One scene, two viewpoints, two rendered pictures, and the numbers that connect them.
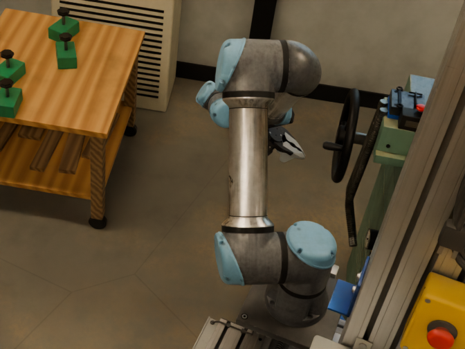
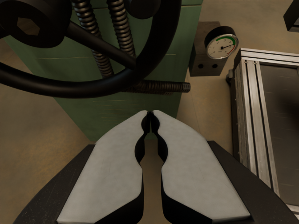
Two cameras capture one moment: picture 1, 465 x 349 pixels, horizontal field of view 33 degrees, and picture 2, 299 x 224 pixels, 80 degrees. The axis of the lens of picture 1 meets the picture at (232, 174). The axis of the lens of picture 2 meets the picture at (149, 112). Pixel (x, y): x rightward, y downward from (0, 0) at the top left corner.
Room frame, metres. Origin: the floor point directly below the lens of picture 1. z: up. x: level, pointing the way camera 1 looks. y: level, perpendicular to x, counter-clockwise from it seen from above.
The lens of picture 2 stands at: (1.71, -0.13, 0.91)
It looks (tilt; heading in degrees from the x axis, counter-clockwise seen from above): 60 degrees down; 268
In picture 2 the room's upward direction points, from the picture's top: 2 degrees counter-clockwise
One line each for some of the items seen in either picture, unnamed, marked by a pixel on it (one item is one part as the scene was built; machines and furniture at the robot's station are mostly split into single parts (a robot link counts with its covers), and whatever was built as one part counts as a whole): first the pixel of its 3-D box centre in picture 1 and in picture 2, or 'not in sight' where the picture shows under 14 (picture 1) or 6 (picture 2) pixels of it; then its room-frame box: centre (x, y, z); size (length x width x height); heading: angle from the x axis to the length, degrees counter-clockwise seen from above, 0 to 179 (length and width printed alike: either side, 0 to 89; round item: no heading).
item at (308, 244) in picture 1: (305, 255); not in sight; (1.16, -0.19, 0.98); 0.13 x 0.12 x 0.14; 103
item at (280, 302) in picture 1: (299, 288); not in sight; (1.16, -0.20, 0.87); 0.15 x 0.15 x 0.10
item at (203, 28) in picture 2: not in sight; (205, 49); (1.55, -0.50, 0.58); 0.12 x 0.08 x 0.08; 87
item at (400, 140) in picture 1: (403, 127); not in sight; (1.77, -0.46, 0.91); 0.15 x 0.14 x 0.09; 177
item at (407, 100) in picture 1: (409, 109); not in sight; (1.76, -0.46, 0.99); 0.13 x 0.11 x 0.06; 177
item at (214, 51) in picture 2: (372, 242); (218, 45); (1.55, -0.43, 0.65); 0.06 x 0.04 x 0.08; 177
